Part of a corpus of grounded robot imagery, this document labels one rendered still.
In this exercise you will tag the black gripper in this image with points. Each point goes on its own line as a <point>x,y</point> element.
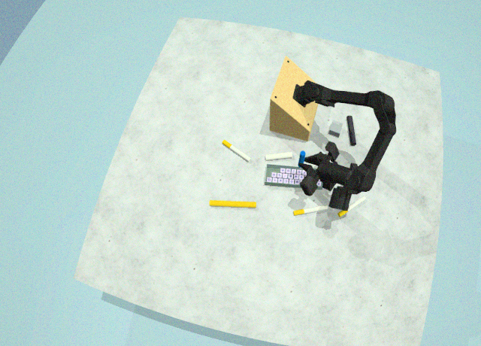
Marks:
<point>325,168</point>

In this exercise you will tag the dark grey cylinder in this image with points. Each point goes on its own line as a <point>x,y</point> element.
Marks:
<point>351,130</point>

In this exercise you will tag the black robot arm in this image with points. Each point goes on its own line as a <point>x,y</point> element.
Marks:
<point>355,179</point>

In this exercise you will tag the blue stylus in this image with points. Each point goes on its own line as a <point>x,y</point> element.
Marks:
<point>301,159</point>

